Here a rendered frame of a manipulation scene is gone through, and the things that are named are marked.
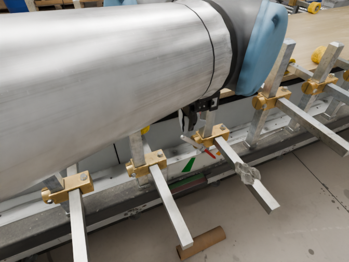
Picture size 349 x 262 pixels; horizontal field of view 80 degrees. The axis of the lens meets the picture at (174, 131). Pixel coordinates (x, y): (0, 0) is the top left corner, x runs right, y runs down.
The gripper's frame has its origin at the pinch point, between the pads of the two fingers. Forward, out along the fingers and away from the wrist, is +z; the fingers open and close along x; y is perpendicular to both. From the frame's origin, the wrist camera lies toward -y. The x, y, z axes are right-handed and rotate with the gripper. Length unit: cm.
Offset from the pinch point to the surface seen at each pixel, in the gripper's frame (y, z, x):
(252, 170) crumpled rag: 17.6, 12.4, -11.8
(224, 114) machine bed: 36, 26, 28
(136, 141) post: -12.6, 3.7, 6.1
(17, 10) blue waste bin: -129, 82, 567
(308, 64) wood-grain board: 85, 10, 29
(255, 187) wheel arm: 15.2, 13.3, -16.5
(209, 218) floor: 26, 100, 10
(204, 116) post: 10.7, 2.9, 7.2
